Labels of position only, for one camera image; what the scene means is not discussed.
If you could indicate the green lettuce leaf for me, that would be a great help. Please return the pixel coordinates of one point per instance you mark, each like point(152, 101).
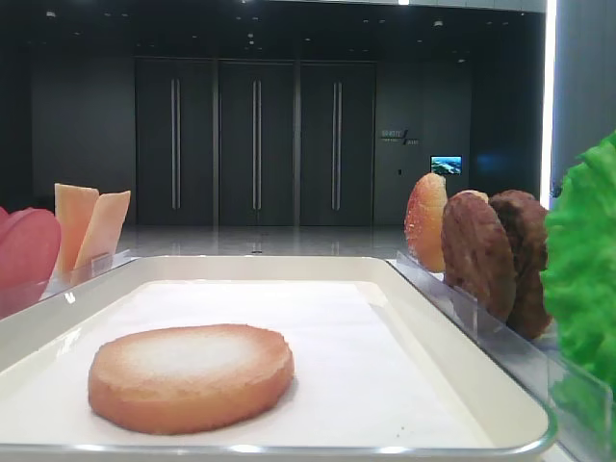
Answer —
point(579, 281)

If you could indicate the brown meat patty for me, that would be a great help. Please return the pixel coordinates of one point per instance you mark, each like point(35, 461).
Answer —
point(477, 254)
point(523, 219)

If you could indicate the round bread slice in tray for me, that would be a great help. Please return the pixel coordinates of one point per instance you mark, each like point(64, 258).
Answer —
point(183, 380)

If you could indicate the orange cheese slice thin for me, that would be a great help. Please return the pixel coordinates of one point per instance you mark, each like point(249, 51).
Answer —
point(104, 229)

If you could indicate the brown meat patty right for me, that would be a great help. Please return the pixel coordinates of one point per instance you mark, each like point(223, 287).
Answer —
point(523, 219)

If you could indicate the red tomato slice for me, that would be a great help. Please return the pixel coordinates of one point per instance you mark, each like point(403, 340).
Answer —
point(30, 245)
point(4, 216)

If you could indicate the red tomato slice behind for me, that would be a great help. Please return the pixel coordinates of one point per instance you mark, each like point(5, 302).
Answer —
point(4, 216)

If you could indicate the dark triple door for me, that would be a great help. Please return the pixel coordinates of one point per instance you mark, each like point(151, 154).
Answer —
point(254, 143)

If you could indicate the white rectangular metal tray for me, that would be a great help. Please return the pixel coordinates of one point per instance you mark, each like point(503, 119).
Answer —
point(381, 373)

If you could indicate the clear acrylic left rack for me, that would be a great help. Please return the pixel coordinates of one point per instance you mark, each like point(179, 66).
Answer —
point(21, 297)

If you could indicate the clear acrylic rack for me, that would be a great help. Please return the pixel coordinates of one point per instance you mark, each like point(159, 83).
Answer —
point(583, 404)
point(21, 297)

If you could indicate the clear acrylic right rack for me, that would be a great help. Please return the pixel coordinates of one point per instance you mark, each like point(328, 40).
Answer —
point(583, 404)

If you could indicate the small wall screen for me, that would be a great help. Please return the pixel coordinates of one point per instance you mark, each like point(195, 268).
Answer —
point(446, 165)

